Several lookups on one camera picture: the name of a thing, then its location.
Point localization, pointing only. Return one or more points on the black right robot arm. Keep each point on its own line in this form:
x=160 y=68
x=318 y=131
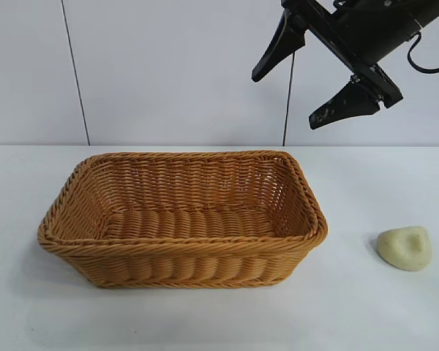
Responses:
x=428 y=7

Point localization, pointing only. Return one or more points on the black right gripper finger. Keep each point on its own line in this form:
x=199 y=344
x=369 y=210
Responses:
x=281 y=49
x=349 y=103

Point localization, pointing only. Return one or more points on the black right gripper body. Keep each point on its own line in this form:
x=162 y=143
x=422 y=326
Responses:
x=369 y=31

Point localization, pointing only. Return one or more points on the pale yellow egg yolk pastry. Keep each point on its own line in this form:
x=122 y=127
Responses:
x=398 y=251

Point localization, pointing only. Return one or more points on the brown woven wicker basket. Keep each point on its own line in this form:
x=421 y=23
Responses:
x=175 y=252

